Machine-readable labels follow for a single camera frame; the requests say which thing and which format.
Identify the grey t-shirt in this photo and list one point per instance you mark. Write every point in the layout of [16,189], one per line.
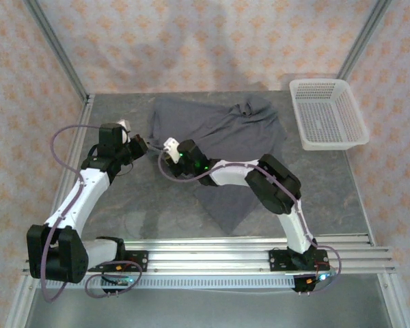
[225,130]

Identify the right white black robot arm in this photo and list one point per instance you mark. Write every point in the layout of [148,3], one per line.
[273,191]

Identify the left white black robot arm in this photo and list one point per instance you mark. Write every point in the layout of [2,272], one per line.
[89,198]

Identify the small circuit board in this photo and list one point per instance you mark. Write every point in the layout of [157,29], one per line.
[118,281]
[323,276]

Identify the white perforated plastic basket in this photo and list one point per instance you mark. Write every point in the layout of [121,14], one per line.
[328,116]

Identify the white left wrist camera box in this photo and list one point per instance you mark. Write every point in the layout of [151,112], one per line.
[124,128]

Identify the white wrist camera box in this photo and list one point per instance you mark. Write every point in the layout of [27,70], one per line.
[171,148]
[124,128]

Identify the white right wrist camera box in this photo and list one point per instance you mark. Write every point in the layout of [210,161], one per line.
[171,148]

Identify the aluminium mounting rail beam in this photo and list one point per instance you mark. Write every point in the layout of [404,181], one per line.
[208,256]

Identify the aluminium frame post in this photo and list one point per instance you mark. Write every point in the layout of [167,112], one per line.
[58,48]
[364,39]

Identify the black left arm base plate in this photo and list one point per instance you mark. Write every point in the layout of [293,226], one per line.
[140,261]

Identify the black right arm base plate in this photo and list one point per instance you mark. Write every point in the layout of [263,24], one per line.
[280,259]

